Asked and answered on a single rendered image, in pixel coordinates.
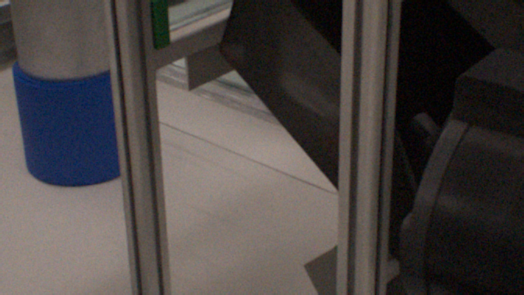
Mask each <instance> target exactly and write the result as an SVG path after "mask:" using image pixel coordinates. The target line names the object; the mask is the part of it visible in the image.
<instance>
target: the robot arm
mask: <svg viewBox="0 0 524 295"><path fill-rule="evenodd" d="M399 272H400V276H401V279H402V285H403V287H404V289H405V291H406V292H407V294H408V295H524V54H522V53H518V52H512V51H508V50H504V49H501V48H497V49H495V50H494V51H492V52H491V53H490V54H489V55H486V56H485V57H484V58H482V59H481V60H480V61H479V62H477V63H476V64H475V65H474V66H473V67H472V68H471V69H469V70H468V71H466V72H465V73H463V74H462V75H461V76H459V77H458V78H457V79H456V80H455V93H454V103H453V113H452V118H451V120H450V122H449V123H448V125H447V126H446V128H445V130H444V132H443V133H442V135H441V137H440V139H439V141H438V142H437V143H436V144H435V146H434V149H433V151H432V153H431V156H430V159H429V162H428V163H427V167H426V168H425V170H424V173H423V177H422V179H421V182H420V186H419V189H418V192H417V195H416V199H415V202H414V205H413V210H412V212H411V213H410V214H409V215H408V216H407V217H406V218H405V220H404V222H403V224H402V228H401V233H400V242H399Z"/></svg>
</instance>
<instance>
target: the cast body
mask: <svg viewBox="0 0 524 295"><path fill-rule="evenodd" d="M452 113H453V111H451V113H450V115H449V117H448V118H447V120H446V122H445V123H444V125H443V127H442V128H440V127H439V126H438V125H437V124H436V123H435V122H434V121H433V120H432V119H431V118H430V117H429V116H428V115H427V114H426V113H425V112H423V113H421V114H419V115H417V116H414V117H413V119H412V121H411V123H410V124H409V127H408V129H407V131H406V132H405V134H404V136H403V138H402V139H403V140H404V141H405V142H406V143H407V144H408V145H409V146H410V147H411V148H412V149H413V150H414V152H415V154H414V155H413V158H412V161H411V162H410V166H411V169H412V173H413V175H414V178H415V181H416V185H417V186H418V187H419V186H420V182H421V179H422V177H423V173H424V170H425V168H426V167H427V163H428V162H429V159H430V156H431V153H432V151H433V149H434V146H435V144H436V143H437V142H438V141H439V139H440V137H441V135H442V133H443V132H444V130H445V128H446V126H447V125H448V123H449V122H450V120H451V118H452Z"/></svg>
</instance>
